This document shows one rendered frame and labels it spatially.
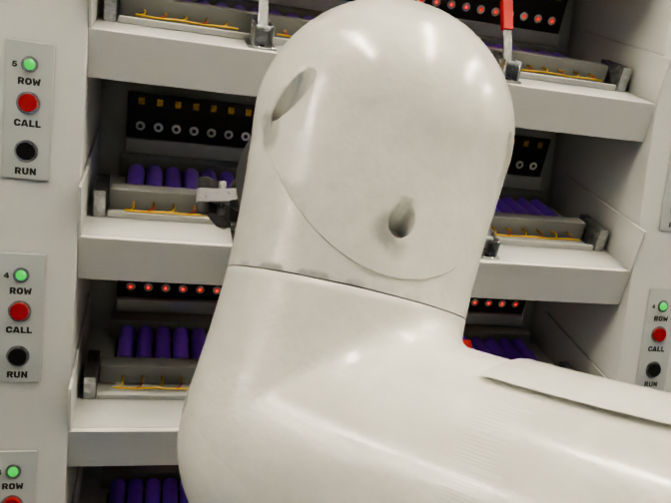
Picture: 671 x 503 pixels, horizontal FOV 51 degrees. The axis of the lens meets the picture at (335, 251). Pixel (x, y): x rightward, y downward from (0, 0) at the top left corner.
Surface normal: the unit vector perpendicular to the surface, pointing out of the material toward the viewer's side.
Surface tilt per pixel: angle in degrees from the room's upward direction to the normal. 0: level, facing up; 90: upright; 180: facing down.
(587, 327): 90
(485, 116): 82
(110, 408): 18
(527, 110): 108
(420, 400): 39
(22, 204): 90
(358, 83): 75
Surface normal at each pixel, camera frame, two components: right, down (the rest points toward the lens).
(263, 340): -0.46, -0.28
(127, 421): 0.17, -0.90
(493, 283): 0.20, 0.44
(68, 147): 0.25, 0.14
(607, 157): -0.97, -0.06
